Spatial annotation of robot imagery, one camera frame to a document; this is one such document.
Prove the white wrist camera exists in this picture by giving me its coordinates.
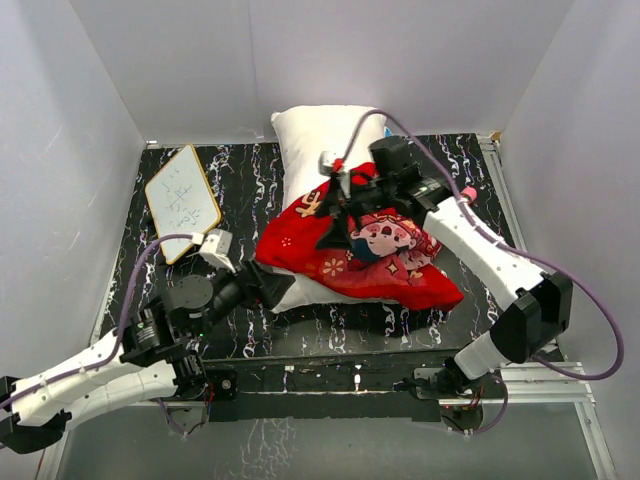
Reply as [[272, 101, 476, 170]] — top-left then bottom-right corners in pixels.
[[318, 151, 350, 180], [191, 228, 235, 273]]

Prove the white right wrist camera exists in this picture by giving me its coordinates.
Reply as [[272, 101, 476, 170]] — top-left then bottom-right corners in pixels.
[[318, 151, 350, 180]]

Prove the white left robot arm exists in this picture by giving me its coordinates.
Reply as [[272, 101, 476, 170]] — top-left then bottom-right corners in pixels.
[[1, 261, 295, 454]]

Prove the aluminium frame rail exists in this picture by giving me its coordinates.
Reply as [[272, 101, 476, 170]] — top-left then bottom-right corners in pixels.
[[477, 132, 619, 480]]

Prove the white pillow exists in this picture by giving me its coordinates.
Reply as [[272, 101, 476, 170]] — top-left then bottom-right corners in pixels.
[[270, 104, 400, 315]]

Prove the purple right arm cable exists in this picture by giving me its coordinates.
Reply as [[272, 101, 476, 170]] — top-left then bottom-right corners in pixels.
[[339, 108, 626, 381]]

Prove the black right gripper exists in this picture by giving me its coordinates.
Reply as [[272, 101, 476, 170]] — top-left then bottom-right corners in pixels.
[[315, 175, 398, 249]]

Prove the red patterned pillowcase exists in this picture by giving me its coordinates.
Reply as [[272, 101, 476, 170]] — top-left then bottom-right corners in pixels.
[[255, 182, 464, 312]]

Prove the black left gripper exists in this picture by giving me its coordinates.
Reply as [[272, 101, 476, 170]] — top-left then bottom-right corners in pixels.
[[189, 254, 295, 339]]

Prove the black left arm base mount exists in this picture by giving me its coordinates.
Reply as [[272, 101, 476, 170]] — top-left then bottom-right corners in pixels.
[[204, 369, 238, 406]]

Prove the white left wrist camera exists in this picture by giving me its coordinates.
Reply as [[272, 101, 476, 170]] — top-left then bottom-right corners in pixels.
[[191, 228, 235, 273]]

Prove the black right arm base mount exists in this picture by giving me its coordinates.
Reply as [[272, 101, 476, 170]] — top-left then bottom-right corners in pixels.
[[392, 367, 504, 404]]

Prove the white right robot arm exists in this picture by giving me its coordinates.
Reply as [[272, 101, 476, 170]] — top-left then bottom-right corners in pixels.
[[316, 137, 573, 397]]

